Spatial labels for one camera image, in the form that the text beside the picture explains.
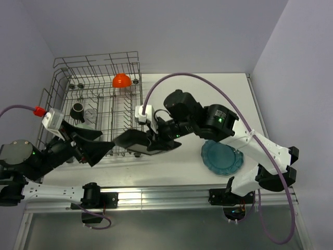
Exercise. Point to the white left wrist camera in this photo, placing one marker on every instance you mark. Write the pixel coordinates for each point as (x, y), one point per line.
(51, 121)

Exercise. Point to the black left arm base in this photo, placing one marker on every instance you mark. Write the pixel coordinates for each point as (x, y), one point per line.
(104, 203)

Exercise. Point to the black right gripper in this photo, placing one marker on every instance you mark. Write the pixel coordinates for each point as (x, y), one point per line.
(162, 143)

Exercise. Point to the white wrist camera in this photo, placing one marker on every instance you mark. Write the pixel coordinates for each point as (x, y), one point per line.
(51, 121)
(146, 118)

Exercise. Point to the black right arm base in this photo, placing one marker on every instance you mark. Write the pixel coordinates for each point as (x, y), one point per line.
(224, 196)

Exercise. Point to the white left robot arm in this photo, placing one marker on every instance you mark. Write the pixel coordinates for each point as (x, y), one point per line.
(23, 165)

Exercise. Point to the clear drinking glass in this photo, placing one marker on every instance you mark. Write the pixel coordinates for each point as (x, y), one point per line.
(90, 115)

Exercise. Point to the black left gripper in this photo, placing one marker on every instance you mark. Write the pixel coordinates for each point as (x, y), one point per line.
(93, 151)

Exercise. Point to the aluminium table front rail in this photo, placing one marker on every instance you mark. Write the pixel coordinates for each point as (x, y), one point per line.
(161, 198)

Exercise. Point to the brown mug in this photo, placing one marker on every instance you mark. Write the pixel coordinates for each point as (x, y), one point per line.
(77, 112)

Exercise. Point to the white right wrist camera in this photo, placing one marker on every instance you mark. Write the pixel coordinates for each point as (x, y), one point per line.
(146, 118)

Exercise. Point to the purple under-table cable loop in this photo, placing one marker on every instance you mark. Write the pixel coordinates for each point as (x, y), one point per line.
(91, 220)

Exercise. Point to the grey wire dish rack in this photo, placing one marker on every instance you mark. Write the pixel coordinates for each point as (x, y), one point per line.
(109, 87)

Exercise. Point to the orange bowl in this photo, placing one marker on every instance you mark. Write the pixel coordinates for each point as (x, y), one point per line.
(121, 80)

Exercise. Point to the teal round plate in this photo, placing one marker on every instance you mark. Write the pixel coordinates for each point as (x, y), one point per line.
(221, 159)

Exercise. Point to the light green cup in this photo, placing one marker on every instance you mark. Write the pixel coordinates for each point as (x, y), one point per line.
(84, 126)

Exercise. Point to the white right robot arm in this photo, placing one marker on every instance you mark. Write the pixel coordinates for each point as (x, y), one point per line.
(274, 171)

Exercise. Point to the black square floral plate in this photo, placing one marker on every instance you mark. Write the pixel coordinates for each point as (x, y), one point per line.
(135, 141)

